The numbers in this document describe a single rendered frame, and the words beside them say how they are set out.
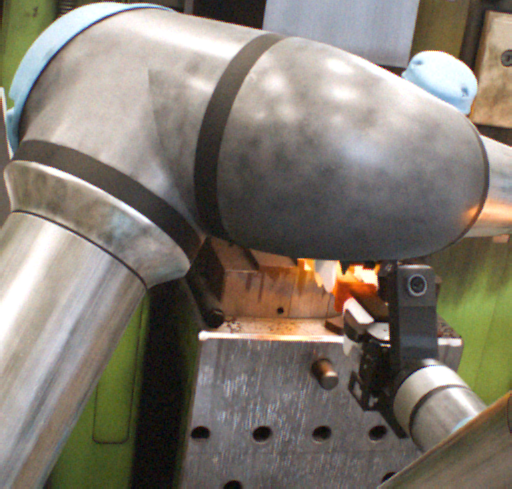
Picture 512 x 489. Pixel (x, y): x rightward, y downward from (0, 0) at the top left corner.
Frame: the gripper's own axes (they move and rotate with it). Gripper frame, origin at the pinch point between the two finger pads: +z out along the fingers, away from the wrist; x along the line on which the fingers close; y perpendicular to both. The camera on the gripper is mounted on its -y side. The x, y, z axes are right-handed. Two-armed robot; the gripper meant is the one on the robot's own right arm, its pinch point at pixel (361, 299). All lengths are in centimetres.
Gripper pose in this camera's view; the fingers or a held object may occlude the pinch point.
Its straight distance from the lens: 109.8
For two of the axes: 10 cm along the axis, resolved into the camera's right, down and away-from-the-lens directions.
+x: 9.6, 0.5, 2.8
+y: -1.4, 9.4, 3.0
